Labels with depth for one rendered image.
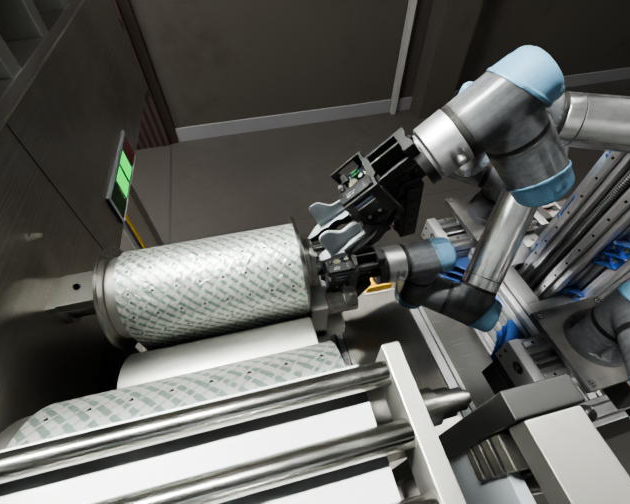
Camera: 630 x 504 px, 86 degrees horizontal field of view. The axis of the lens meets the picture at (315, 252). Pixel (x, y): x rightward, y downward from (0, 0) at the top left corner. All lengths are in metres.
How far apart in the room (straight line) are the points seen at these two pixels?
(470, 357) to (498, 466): 1.42
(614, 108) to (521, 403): 0.48
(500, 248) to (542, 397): 0.53
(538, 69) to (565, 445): 0.35
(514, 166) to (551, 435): 0.32
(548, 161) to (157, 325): 0.53
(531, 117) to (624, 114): 0.21
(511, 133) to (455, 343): 1.34
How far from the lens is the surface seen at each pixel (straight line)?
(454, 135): 0.44
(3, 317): 0.49
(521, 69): 0.46
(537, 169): 0.50
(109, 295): 0.50
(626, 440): 2.17
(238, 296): 0.46
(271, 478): 0.21
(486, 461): 0.32
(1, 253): 0.50
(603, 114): 0.64
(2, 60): 0.65
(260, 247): 0.46
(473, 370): 1.69
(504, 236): 0.78
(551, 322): 1.15
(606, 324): 1.07
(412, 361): 0.84
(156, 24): 2.96
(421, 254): 0.69
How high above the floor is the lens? 1.66
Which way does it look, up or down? 51 degrees down
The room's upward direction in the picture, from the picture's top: straight up
